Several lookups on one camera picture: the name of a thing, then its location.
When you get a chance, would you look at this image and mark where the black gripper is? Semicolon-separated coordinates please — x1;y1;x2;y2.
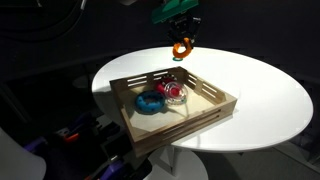
166;13;203;52

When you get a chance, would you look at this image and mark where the orange toy ring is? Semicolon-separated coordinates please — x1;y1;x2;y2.
172;37;194;60

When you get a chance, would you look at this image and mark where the red toy with striped band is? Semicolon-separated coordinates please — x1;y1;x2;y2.
154;76;177;95

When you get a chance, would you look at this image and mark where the wooden slatted tray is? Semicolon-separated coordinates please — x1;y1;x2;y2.
109;66;238;159

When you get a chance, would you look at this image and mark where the purple clamp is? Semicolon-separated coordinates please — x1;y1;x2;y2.
99;159;129;180
22;135;48;153

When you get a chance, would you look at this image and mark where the blue ring with black dots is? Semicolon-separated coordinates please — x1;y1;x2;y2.
134;90;167;115

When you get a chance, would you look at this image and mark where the white table pedestal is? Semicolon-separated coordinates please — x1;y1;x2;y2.
145;145;210;180

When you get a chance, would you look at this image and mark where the orange clamp handle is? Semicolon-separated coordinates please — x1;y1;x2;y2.
62;132;81;144

